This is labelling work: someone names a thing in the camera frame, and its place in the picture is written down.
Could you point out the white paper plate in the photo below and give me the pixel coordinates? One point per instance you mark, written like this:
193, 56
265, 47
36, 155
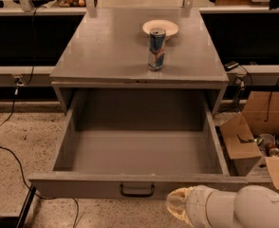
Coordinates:
170, 27

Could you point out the grey metal drawer cabinet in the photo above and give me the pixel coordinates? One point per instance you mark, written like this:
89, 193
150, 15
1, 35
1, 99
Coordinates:
109, 48

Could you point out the grey top drawer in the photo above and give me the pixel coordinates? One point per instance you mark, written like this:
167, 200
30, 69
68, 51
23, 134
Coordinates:
135, 137

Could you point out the silver can in box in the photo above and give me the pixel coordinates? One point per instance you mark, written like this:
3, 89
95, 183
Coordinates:
264, 139

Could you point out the blue silver energy drink can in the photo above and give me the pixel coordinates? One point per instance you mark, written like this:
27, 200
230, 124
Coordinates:
156, 48

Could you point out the padded gripper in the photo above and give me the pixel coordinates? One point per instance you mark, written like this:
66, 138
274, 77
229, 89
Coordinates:
198, 204

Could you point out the black metal floor stand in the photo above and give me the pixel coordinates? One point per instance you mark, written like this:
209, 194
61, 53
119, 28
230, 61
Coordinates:
17, 220

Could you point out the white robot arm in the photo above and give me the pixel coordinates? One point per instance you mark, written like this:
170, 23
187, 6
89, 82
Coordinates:
201, 206

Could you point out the black drawer handle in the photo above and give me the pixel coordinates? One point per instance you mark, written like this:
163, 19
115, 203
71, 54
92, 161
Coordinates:
137, 192

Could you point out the red soda can in box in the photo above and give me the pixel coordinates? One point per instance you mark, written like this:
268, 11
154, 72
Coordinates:
272, 150

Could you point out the small black device on ledge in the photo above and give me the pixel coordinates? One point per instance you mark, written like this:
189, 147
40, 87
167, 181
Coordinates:
231, 65

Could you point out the open cardboard box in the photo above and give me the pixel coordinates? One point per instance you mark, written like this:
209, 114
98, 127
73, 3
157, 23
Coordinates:
260, 115

